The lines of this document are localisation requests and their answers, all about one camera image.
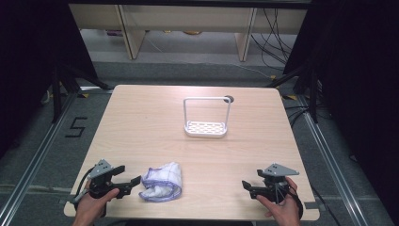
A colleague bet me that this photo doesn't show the beige wooden furniture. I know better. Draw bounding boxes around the beige wooden furniture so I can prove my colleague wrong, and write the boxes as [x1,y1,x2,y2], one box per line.
[69,4,309,62]

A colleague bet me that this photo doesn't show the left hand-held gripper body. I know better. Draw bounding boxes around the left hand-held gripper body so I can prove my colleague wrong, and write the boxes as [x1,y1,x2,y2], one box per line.
[88,158,124,200]

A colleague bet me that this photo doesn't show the black metal stand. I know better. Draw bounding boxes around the black metal stand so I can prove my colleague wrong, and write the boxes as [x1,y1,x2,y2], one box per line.
[266,61,322,124]
[51,61,111,124]

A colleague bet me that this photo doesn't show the black curtain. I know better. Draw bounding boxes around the black curtain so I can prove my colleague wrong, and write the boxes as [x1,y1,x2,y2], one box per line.
[282,0,399,218]
[0,0,99,158]

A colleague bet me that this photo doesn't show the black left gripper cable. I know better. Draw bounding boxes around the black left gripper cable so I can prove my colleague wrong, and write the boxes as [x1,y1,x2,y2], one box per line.
[78,173,96,193]

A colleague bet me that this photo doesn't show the grey cable with plug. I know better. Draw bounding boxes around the grey cable with plug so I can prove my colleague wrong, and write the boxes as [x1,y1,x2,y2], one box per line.
[69,187,90,205]

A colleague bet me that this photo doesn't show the bundle of black cables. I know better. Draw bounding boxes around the bundle of black cables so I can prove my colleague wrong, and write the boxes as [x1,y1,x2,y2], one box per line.
[249,8,297,71]

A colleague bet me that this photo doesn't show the black floor cables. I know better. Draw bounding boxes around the black floor cables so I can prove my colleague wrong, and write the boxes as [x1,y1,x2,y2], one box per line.
[283,104,315,127]

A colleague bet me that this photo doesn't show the white cloth with purple edging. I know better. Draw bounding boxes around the white cloth with purple edging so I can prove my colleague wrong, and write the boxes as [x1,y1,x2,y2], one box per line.
[138,161,184,202]

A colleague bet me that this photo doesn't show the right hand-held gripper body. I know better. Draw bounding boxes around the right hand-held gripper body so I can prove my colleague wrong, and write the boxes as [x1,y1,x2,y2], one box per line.
[259,162,300,203]

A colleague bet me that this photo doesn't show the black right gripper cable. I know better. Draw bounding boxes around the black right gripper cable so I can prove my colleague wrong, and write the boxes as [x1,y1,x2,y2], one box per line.
[289,184,305,220]

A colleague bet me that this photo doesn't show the white towel rack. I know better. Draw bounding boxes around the white towel rack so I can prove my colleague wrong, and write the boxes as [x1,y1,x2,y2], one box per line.
[183,96,232,138]

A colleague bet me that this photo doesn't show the aluminium floor rail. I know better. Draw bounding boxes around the aluminium floor rail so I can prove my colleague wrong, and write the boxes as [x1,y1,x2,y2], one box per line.
[296,93,370,226]
[0,89,80,226]

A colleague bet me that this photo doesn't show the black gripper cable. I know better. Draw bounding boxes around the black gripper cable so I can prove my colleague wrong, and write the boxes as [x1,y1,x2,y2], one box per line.
[289,184,305,220]
[78,173,96,193]

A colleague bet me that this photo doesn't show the person's left hand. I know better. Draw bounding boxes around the person's left hand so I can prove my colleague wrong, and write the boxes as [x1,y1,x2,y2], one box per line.
[72,187,121,226]

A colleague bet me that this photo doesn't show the person's right hand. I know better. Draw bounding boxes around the person's right hand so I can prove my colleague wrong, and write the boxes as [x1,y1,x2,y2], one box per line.
[255,176,302,226]

